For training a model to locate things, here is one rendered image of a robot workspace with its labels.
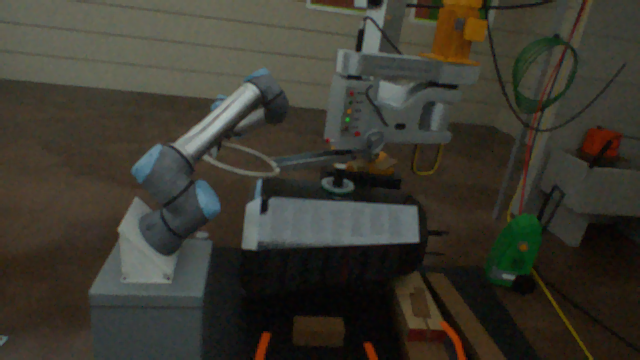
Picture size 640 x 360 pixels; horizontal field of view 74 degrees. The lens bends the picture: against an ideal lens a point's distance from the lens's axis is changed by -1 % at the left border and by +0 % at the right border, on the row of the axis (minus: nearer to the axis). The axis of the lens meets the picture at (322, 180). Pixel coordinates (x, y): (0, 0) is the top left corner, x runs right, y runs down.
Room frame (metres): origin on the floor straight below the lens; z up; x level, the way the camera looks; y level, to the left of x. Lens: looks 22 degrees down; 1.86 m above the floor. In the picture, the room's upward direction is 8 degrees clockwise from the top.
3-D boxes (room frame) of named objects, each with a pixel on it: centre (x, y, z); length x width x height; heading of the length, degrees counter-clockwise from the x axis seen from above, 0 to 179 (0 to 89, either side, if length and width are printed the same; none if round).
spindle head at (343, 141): (2.62, -0.17, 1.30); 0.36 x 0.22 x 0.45; 115
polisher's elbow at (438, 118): (2.86, -0.70, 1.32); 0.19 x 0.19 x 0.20
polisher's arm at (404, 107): (2.74, -0.46, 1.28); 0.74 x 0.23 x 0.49; 115
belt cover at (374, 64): (2.73, -0.42, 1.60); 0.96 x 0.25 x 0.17; 115
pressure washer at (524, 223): (3.06, -1.63, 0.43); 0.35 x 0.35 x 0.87; 80
